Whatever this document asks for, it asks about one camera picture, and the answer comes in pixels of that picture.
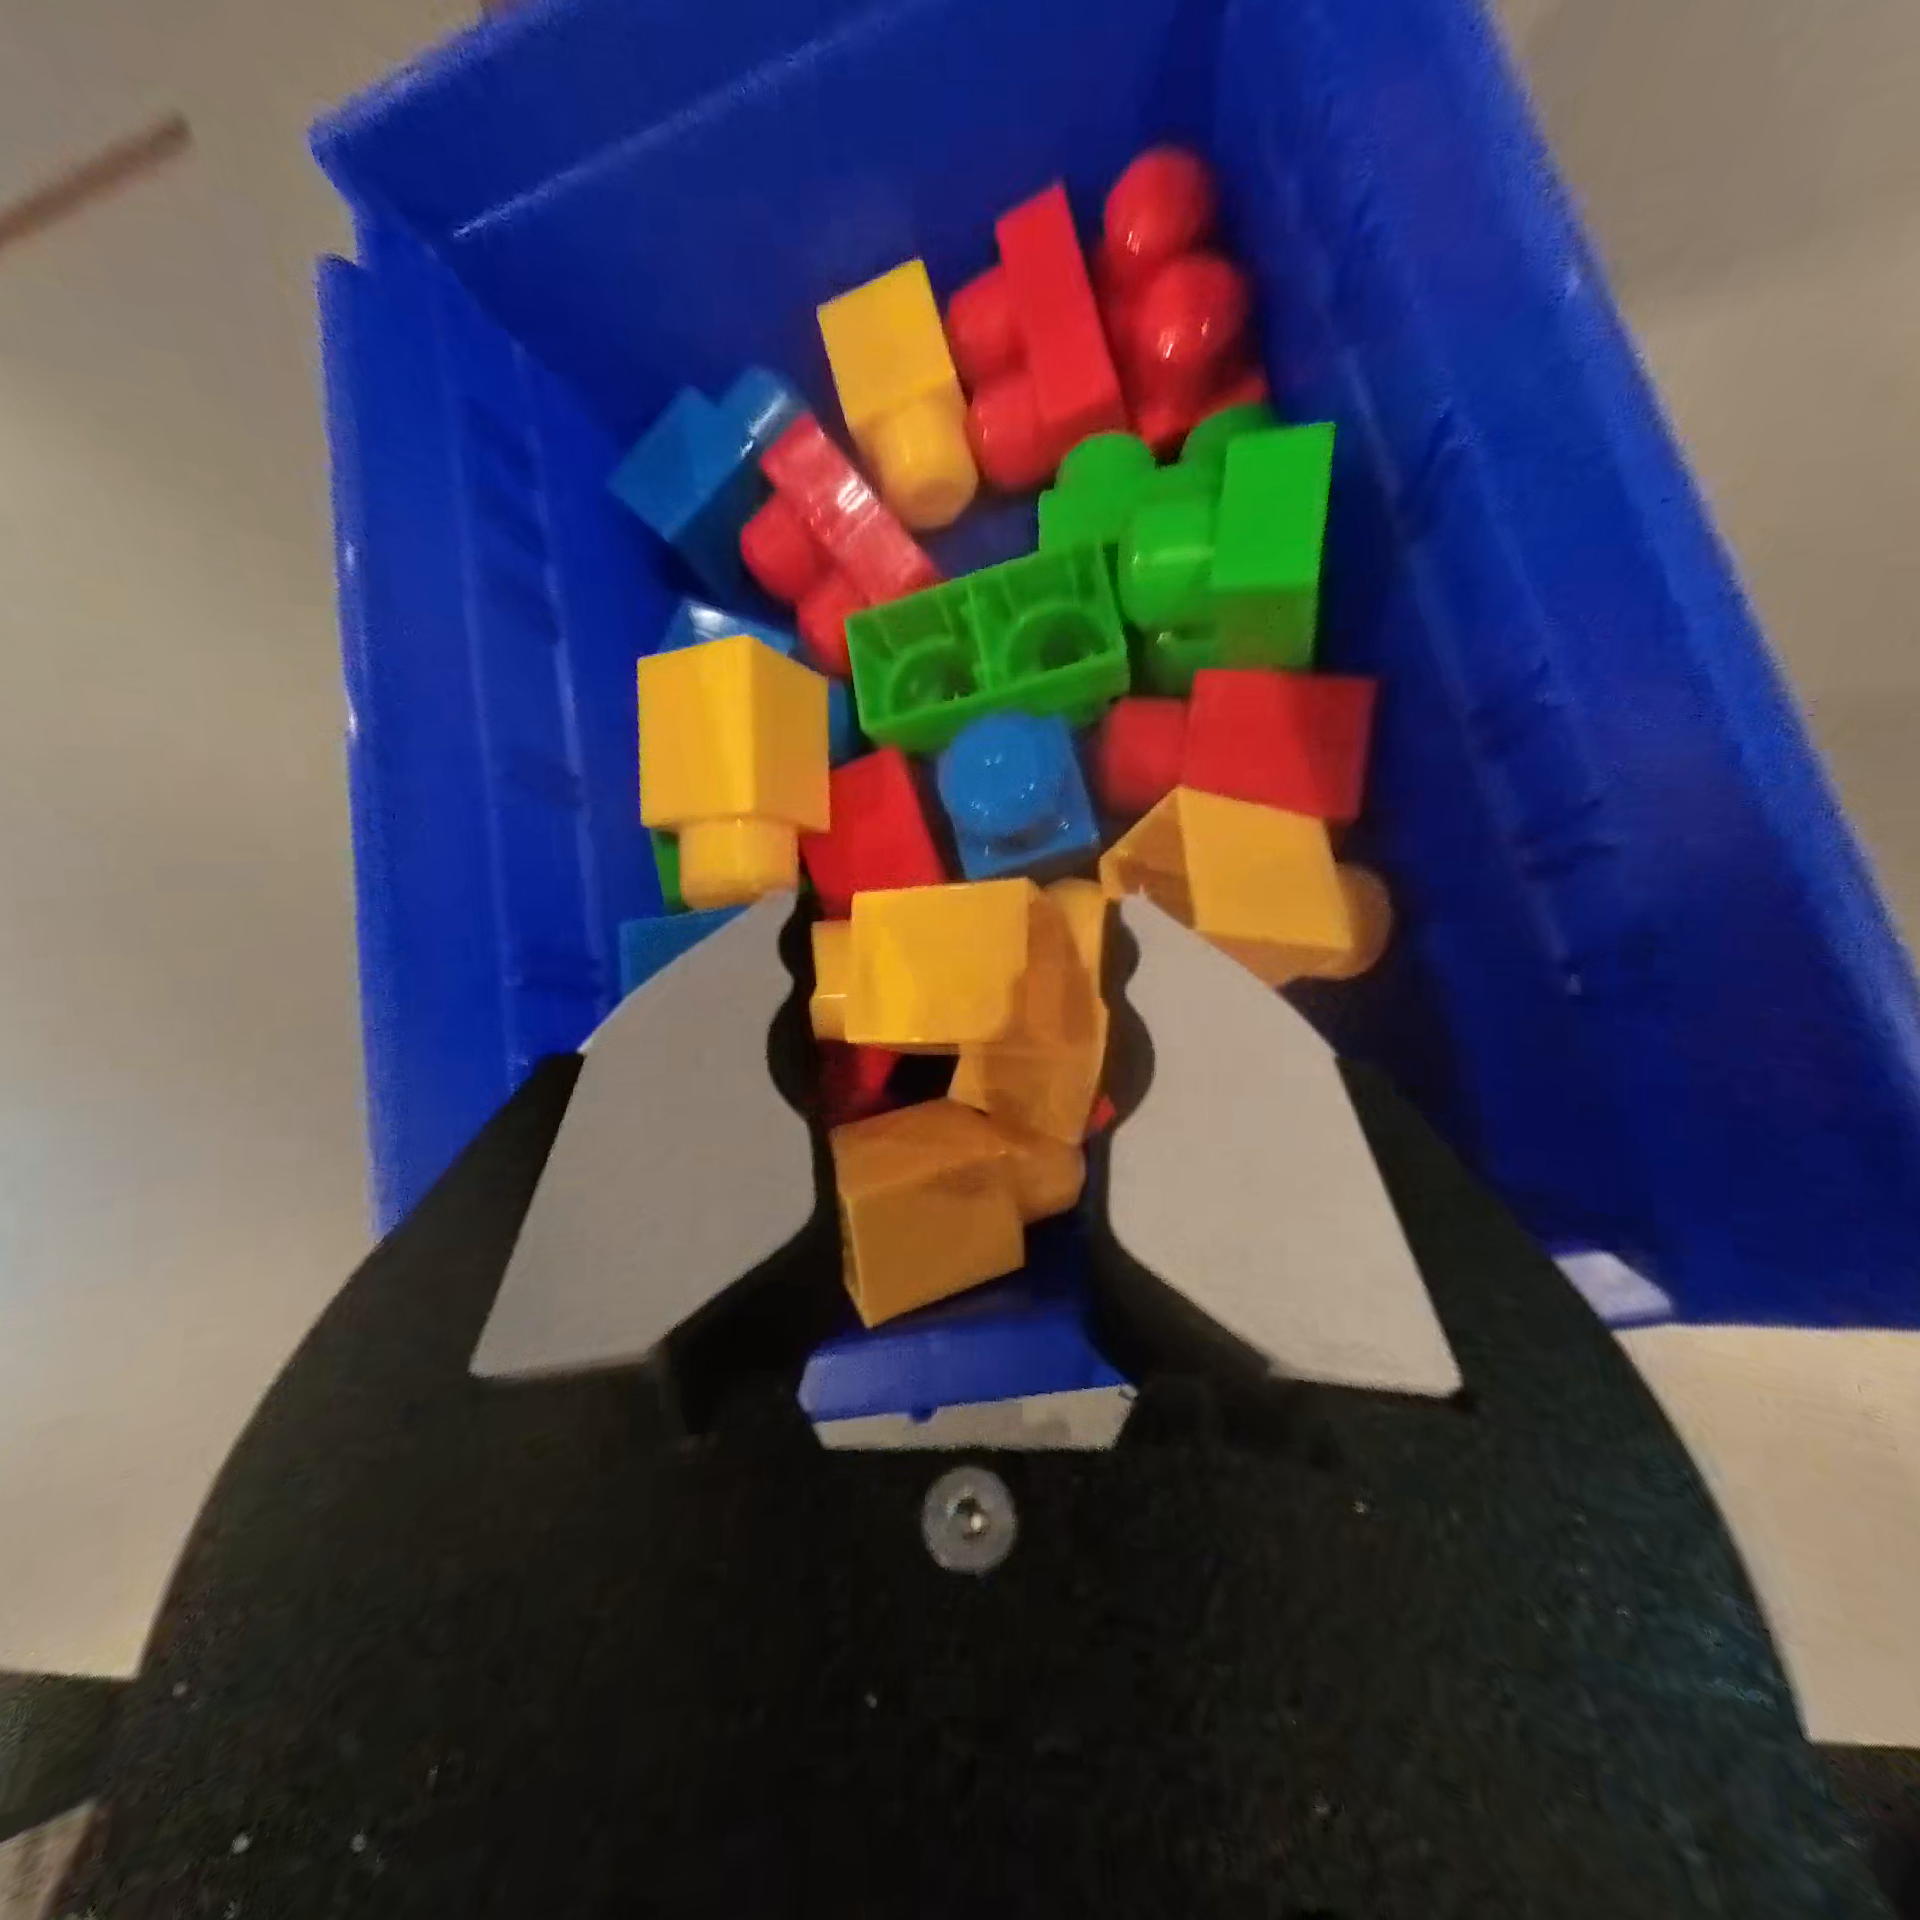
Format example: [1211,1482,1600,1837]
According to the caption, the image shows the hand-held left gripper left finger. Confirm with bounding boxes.
[469,890,830,1382]

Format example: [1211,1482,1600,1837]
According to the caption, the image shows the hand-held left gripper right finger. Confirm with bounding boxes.
[1088,897,1465,1401]

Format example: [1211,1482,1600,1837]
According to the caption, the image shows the single yellow block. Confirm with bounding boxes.
[806,878,1048,1053]

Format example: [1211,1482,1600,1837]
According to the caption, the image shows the blue plastic bin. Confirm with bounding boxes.
[306,0,1920,1453]

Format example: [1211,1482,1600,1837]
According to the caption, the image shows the heap of toy bricks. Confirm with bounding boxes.
[605,142,1396,1332]

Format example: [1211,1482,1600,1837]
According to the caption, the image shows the thin wooden strip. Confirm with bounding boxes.
[0,116,195,244]

